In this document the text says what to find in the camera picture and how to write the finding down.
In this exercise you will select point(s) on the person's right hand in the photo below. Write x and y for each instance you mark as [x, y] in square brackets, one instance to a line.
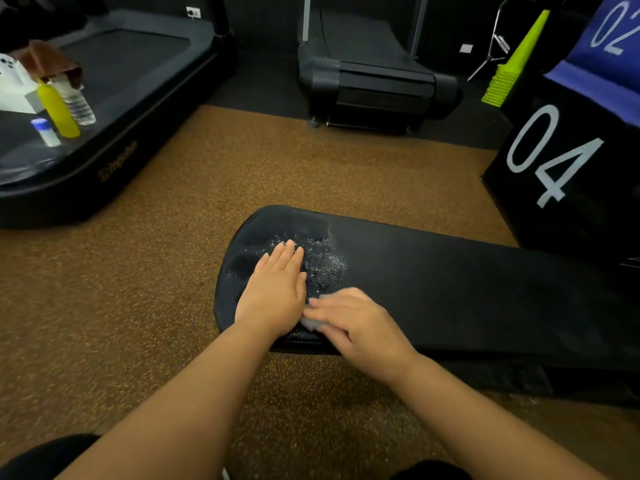
[367, 334]

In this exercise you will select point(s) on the person's left leg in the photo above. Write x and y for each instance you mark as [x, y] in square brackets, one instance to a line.
[40, 459]

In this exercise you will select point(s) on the black plyo box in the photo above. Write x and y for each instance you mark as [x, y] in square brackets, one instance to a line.
[590, 204]

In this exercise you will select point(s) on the black bench frame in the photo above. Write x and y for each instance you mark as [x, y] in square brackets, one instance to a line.
[550, 384]

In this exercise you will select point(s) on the small white blue-capped bottle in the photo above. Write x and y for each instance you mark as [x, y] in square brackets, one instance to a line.
[46, 133]

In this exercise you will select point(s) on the person's left forearm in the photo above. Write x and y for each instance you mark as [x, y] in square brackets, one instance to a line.
[185, 409]

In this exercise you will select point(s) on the person's left hand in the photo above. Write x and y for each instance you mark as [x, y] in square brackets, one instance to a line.
[270, 297]

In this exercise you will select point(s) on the grey cleaning cloth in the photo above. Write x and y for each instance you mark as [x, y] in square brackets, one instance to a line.
[311, 322]

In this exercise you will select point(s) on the black flat treadmill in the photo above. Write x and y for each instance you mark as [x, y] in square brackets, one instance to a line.
[140, 94]

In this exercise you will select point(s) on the person's right forearm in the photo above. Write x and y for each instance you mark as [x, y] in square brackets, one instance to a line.
[480, 424]

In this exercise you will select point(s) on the stack of yellow-green cones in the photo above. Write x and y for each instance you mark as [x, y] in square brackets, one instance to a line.
[515, 64]

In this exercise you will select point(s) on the white box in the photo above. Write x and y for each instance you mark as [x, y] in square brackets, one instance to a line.
[15, 89]

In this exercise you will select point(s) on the person's leg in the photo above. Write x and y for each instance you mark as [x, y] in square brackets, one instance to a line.
[40, 459]
[430, 471]

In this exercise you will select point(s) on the clear plastic water bottle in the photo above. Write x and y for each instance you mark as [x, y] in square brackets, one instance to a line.
[77, 104]

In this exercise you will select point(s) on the brown cloth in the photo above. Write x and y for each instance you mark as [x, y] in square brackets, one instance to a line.
[42, 59]

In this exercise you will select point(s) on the yellow spray bottle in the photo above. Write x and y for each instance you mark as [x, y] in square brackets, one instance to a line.
[57, 112]

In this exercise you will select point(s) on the black curved treadmill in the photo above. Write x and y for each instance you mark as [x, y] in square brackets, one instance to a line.
[370, 74]

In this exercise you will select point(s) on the person's right thumb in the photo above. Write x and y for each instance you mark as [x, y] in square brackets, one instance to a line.
[334, 338]

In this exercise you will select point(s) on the purple plyo box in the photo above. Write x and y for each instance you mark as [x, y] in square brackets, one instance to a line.
[605, 54]

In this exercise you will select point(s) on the person's right leg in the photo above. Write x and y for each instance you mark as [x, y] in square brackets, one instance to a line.
[430, 471]

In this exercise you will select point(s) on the person's left little finger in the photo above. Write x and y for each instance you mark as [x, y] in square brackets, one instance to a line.
[261, 263]

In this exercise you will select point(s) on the person's left middle finger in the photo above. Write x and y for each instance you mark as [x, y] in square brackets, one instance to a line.
[286, 253]

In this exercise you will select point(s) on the white wall socket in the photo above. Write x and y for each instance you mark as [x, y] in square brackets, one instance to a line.
[193, 12]

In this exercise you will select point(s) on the person's left thumb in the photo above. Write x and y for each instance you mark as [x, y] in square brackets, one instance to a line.
[302, 287]

